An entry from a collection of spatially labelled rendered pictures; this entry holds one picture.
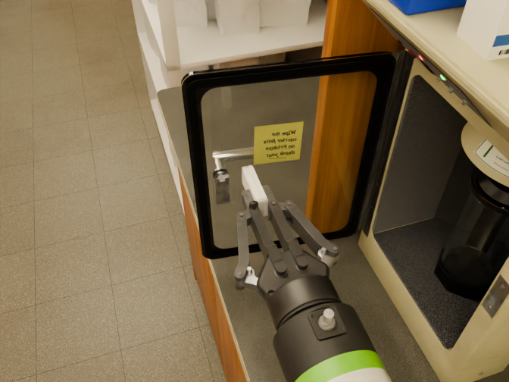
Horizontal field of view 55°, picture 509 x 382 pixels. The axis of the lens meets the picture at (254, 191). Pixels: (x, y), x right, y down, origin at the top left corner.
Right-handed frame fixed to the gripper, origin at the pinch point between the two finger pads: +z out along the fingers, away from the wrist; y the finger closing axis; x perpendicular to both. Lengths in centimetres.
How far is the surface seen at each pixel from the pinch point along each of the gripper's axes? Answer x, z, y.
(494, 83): -23.2, -15.6, -16.1
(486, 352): 21.8, -21.4, -29.2
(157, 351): 128, 50, 23
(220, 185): 7.9, 10.2, 2.3
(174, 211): 128, 119, 3
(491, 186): 2.6, -6.5, -33.0
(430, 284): 26.3, -6.4, -30.3
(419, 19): -23.1, -3.5, -16.2
